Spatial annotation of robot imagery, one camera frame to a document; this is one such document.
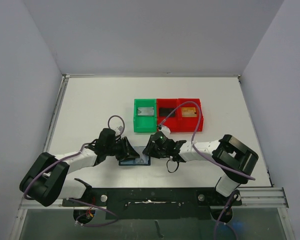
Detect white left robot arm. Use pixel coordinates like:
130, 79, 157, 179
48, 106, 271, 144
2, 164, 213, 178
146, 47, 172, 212
19, 128, 140, 207

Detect black credit card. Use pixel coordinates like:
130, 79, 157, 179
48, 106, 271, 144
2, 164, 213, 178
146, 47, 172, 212
158, 107, 174, 118

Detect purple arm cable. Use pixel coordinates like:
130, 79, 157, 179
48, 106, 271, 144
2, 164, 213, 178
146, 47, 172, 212
156, 100, 256, 240
23, 115, 127, 200

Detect aluminium table edge rail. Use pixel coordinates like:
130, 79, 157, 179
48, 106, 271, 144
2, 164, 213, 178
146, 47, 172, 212
7, 74, 93, 240

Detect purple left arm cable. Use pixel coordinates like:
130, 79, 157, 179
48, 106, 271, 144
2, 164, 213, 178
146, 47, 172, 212
23, 115, 127, 200

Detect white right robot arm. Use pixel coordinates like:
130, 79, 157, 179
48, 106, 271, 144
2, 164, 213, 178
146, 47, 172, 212
142, 132, 259, 205

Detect red plastic bin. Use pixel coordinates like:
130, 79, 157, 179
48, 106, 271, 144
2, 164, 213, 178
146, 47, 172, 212
177, 97, 205, 132
156, 98, 179, 132

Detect blue leather card holder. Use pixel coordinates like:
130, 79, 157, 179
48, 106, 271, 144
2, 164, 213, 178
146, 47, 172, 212
118, 146, 151, 166

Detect middle red plastic bin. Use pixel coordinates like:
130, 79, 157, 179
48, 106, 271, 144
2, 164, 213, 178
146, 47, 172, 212
156, 98, 179, 132

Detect right red plastic bin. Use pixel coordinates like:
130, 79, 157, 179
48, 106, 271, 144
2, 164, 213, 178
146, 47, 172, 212
177, 97, 205, 132

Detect green plastic bin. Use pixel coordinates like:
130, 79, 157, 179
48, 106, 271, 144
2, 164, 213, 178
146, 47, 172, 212
133, 98, 157, 133

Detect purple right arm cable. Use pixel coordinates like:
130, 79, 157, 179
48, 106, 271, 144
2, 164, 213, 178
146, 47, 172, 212
156, 100, 256, 240

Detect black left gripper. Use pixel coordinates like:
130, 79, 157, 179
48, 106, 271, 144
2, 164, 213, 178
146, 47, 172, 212
105, 136, 139, 162

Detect gold credit card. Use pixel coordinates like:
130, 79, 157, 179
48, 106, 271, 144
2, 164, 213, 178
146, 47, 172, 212
181, 107, 197, 118

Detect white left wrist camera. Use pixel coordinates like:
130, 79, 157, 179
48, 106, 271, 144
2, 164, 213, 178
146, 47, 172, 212
115, 125, 124, 135

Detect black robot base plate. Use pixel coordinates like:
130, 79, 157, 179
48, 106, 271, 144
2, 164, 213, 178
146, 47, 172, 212
61, 187, 242, 221

